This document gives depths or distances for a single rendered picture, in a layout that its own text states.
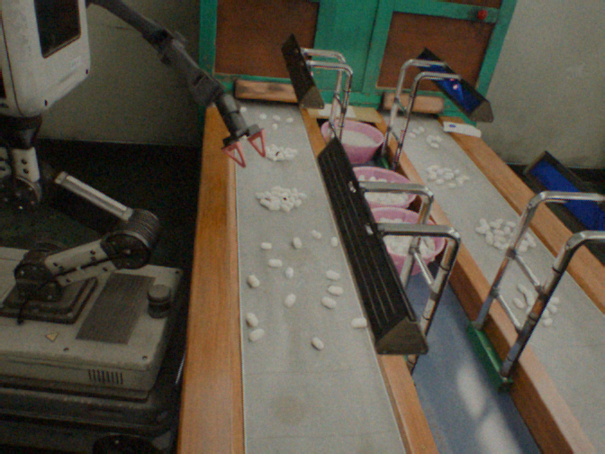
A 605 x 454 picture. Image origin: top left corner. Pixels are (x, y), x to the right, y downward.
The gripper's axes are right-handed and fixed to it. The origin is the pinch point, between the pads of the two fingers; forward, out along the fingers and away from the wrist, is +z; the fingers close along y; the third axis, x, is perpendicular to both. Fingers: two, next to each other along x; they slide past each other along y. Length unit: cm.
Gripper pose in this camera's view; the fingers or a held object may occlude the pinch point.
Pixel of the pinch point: (253, 159)
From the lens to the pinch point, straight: 151.8
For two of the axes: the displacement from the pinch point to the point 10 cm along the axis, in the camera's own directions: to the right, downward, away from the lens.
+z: 4.4, 8.8, 1.8
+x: 7.3, -2.3, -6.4
